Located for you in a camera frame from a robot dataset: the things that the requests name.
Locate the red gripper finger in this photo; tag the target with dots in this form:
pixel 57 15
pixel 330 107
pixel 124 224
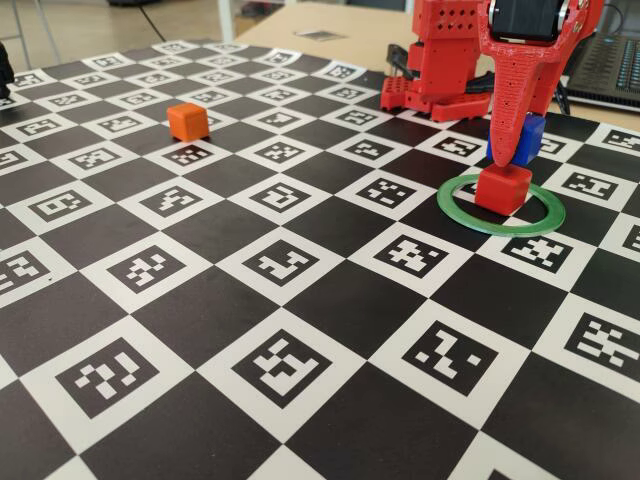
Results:
pixel 510 100

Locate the red gripper finger with black pad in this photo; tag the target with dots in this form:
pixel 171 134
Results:
pixel 547 85

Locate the red gripper body black motor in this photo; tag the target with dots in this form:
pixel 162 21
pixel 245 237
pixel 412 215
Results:
pixel 517 52

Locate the blue cube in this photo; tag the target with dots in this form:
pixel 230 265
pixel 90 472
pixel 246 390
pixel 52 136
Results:
pixel 532 140

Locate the red cube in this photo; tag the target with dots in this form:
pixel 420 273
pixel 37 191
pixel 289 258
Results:
pixel 500 192

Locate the orange cube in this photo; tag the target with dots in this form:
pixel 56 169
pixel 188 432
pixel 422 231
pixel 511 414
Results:
pixel 187 122

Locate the red robot arm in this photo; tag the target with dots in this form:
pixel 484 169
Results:
pixel 450 20

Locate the dark laptop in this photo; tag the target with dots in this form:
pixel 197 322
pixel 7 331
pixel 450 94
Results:
pixel 610 70

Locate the small printed marker sheet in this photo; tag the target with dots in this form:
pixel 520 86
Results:
pixel 320 35

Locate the black white marker checkerboard mat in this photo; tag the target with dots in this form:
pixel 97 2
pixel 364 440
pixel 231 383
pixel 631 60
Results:
pixel 320 310

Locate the grey metal leg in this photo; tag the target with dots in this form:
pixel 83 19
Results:
pixel 50 30
pixel 20 35

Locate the black stand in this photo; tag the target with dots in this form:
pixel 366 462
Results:
pixel 5 70

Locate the white post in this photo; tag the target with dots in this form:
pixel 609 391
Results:
pixel 226 20

